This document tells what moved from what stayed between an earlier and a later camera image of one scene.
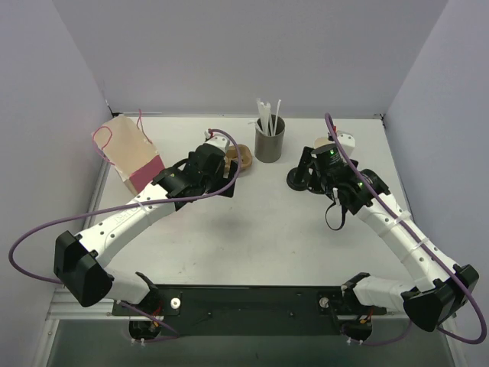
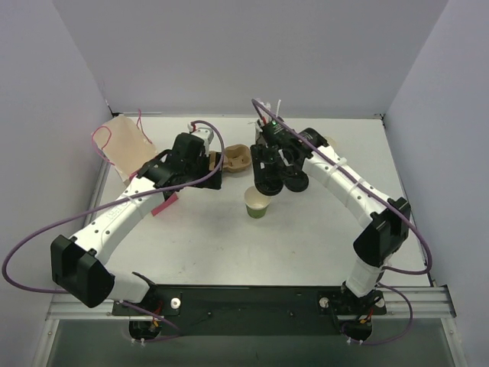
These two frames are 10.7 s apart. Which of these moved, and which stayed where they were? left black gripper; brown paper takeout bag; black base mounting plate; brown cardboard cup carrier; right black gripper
Moved: right black gripper; left black gripper
Stayed: brown paper takeout bag; black base mounting plate; brown cardboard cup carrier
